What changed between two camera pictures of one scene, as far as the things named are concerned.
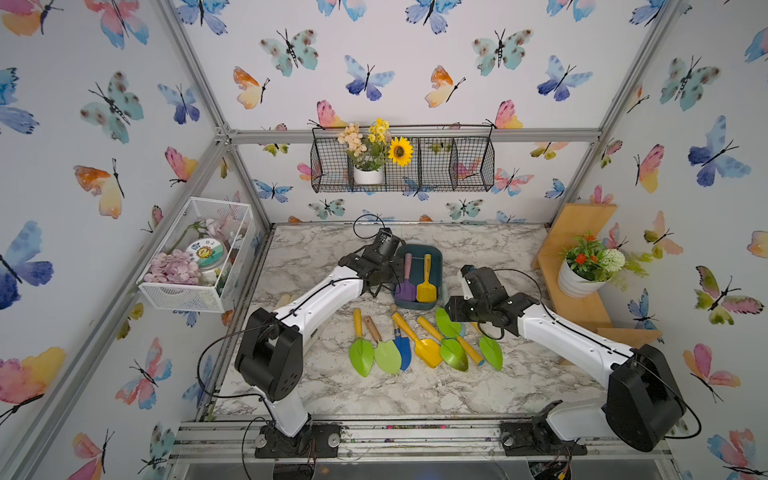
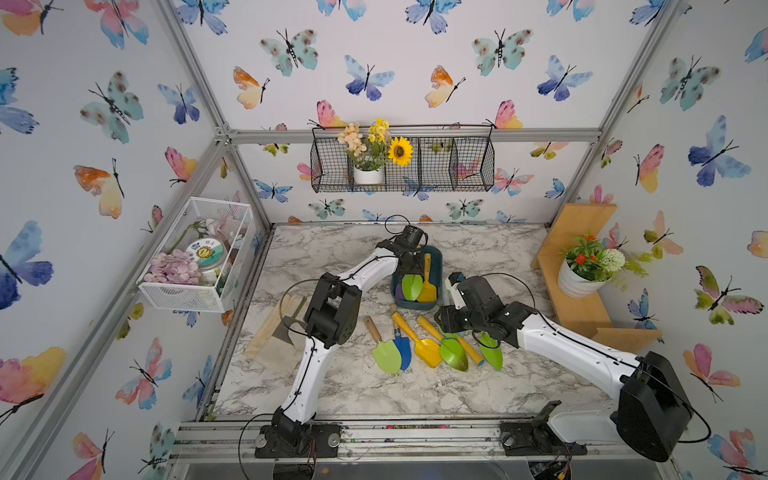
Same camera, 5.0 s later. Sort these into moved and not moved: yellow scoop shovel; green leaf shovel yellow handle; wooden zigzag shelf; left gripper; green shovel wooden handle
Moved: left gripper; green leaf shovel yellow handle
Not moved: yellow scoop shovel; wooden zigzag shelf; green shovel wooden handle
